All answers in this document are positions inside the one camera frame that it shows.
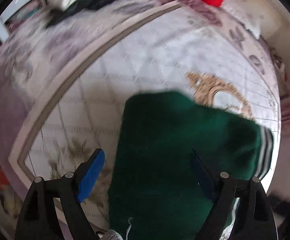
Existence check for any green and cream varsity jacket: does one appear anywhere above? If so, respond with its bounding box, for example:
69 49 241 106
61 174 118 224
108 91 274 239

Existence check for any pile of colourful gift bags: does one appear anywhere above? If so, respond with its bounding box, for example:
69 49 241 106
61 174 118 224
0 167 21 219

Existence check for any purple floral bed blanket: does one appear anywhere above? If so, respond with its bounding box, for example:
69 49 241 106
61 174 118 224
0 0 286 196

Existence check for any white quilted floral bedspread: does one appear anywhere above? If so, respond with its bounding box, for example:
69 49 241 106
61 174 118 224
8 0 282 240

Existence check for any black garment under white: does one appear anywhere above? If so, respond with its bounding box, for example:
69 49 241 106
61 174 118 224
46 0 116 28

